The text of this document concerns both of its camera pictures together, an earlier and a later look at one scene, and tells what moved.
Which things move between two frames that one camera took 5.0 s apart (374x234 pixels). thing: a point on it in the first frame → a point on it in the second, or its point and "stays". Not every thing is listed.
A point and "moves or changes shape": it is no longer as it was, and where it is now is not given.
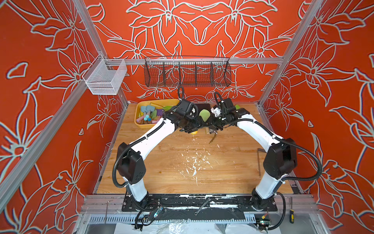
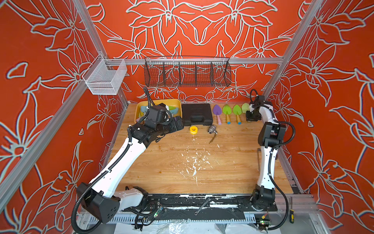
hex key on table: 262,150 stays
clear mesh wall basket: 104,76 stays
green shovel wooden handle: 205,114 moves or changes shape
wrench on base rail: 196,213 stays
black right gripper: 213,123 → 252,118
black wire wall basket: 187,72 stays
